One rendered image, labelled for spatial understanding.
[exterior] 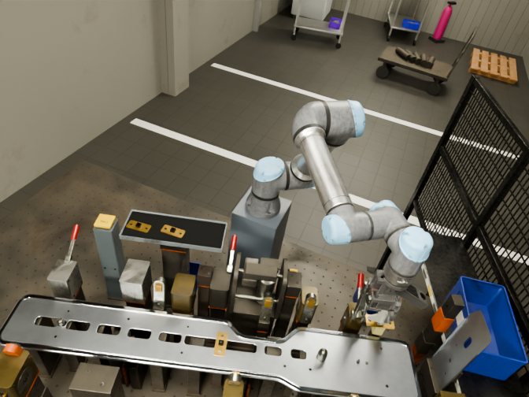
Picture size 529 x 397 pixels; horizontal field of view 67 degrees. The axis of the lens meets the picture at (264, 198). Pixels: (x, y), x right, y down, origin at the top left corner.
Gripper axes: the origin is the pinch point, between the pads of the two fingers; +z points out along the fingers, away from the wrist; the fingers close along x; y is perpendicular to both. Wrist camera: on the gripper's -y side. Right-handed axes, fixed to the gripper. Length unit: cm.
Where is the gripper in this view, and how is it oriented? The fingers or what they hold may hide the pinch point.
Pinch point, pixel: (381, 318)
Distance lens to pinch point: 126.4
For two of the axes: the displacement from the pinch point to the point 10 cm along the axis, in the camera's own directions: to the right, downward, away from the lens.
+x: -0.7, 6.6, -7.5
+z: -1.1, 7.4, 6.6
